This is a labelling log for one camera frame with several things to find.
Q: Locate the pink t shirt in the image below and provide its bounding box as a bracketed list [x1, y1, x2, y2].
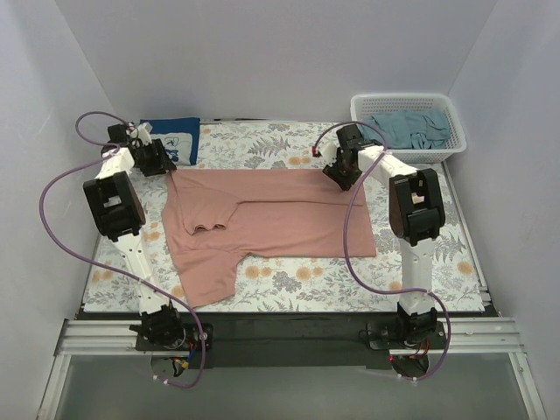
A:
[162, 169, 377, 308]

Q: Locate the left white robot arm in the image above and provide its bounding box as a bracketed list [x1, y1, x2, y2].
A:
[83, 122, 186, 350]

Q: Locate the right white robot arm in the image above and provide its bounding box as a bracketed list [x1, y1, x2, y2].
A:
[311, 121, 445, 348]

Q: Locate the folded navy printed t shirt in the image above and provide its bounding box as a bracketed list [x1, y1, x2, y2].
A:
[140, 117, 200, 166]

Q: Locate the white plastic laundry basket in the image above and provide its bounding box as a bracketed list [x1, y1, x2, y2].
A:
[350, 93, 466, 164]

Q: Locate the blue grey t shirt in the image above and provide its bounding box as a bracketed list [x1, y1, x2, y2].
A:
[358, 109, 452, 150]

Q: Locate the floral patterned table cloth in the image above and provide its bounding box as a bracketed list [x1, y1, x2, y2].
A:
[82, 122, 488, 313]

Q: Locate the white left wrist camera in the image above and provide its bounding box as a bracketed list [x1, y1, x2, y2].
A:
[127, 122, 152, 148]

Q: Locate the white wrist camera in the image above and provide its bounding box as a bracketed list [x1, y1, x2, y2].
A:
[127, 122, 152, 148]
[311, 142, 339, 166]

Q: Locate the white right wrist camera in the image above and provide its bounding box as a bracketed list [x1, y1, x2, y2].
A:
[311, 142, 339, 166]

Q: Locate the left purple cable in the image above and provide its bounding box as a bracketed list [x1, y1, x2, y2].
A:
[38, 111, 206, 389]

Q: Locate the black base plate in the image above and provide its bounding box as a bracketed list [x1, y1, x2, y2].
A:
[130, 313, 445, 369]

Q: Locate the aluminium frame rail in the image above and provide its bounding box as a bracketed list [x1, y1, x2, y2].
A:
[37, 317, 547, 419]

